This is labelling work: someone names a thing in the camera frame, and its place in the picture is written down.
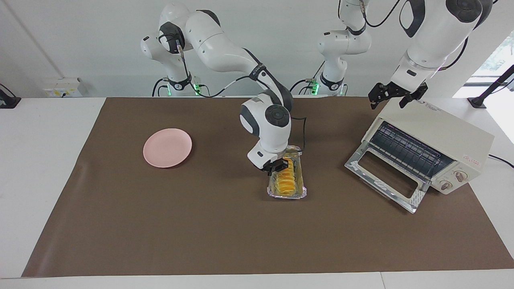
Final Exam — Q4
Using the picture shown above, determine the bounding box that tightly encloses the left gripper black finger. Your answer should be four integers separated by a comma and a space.
400, 82, 428, 108
369, 83, 392, 110

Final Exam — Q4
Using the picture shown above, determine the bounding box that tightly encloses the sliced golden bread loaf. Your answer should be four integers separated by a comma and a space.
275, 157, 298, 195

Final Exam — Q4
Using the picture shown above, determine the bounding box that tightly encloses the aluminium foil tray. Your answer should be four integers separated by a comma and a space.
267, 145, 308, 200

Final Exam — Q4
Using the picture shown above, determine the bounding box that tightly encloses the cream toaster oven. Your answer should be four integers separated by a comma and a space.
361, 98, 495, 195

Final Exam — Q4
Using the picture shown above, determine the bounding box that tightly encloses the glass oven door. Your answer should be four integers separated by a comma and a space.
345, 140, 432, 214

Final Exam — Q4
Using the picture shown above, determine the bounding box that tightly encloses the brown table mat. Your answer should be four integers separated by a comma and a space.
21, 96, 514, 278

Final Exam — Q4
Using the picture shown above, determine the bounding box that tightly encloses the bright window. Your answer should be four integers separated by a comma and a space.
453, 34, 514, 144

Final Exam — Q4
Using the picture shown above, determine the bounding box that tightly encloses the pink round plate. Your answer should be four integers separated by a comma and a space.
143, 128, 193, 168

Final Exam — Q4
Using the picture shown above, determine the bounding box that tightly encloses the black table clamp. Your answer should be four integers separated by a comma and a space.
0, 83, 21, 109

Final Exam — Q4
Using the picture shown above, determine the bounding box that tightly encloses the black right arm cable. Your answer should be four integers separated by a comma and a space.
177, 42, 308, 153

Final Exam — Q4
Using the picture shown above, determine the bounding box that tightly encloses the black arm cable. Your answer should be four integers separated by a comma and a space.
177, 42, 308, 153
361, 0, 469, 72

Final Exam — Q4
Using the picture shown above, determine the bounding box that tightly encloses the metal oven wire rack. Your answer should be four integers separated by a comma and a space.
369, 122, 455, 179

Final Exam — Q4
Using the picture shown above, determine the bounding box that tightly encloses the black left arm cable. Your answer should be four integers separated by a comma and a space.
361, 0, 469, 72

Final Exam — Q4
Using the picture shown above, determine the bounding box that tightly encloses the black camera stand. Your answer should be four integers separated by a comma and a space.
467, 64, 514, 109

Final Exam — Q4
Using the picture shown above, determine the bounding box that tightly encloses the black left base cable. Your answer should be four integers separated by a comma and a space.
288, 78, 318, 96

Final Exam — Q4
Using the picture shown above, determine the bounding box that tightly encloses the black base cable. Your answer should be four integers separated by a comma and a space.
151, 77, 169, 97
288, 78, 318, 96

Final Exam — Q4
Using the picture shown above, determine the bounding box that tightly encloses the black oven power cable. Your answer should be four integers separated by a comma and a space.
488, 154, 514, 169

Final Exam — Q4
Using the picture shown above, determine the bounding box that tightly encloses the black right base cable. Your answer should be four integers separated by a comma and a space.
151, 77, 169, 97

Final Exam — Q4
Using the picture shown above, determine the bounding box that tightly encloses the white wall socket box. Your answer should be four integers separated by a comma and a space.
43, 77, 86, 98

